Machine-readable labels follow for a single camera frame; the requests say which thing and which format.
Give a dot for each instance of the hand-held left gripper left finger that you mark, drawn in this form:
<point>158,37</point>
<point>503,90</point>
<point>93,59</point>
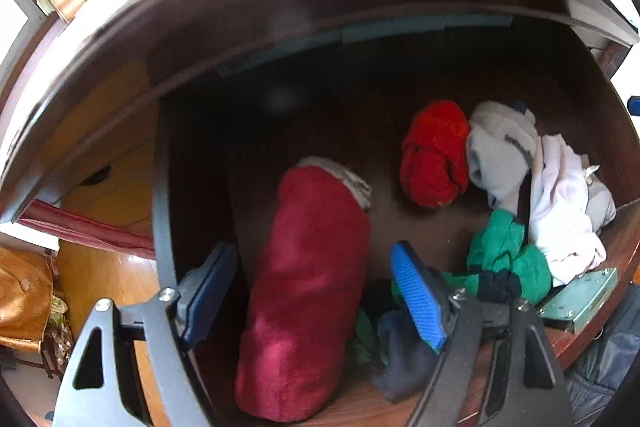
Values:
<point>210,292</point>

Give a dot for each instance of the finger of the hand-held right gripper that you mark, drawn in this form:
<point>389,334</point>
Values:
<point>635,105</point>

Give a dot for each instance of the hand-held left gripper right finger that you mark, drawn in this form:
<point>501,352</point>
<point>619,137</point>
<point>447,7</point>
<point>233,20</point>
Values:
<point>417,297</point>

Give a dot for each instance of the crimson fleece garment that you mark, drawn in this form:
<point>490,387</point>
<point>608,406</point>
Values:
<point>300,297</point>

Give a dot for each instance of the green sock pair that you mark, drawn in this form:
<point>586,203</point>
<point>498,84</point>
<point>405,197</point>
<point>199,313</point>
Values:
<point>500,252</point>

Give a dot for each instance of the white pinkish underwear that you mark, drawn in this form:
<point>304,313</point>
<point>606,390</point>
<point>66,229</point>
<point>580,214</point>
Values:
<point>560,217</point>

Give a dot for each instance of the orange-red underwear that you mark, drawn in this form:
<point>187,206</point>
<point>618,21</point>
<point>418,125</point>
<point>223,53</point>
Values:
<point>432,157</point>

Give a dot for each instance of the grey sock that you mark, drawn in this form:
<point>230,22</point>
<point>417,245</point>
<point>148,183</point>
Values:
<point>500,147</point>

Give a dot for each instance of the metal drawer lock plate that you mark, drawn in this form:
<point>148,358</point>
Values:
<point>580,302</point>

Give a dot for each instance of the floral cloth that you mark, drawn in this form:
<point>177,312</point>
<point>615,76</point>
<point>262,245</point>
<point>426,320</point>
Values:
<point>60,332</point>

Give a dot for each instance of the person's trouser leg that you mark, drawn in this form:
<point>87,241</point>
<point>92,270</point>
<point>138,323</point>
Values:
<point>605,367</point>

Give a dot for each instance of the window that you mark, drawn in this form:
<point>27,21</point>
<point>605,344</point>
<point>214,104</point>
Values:
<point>15,22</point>

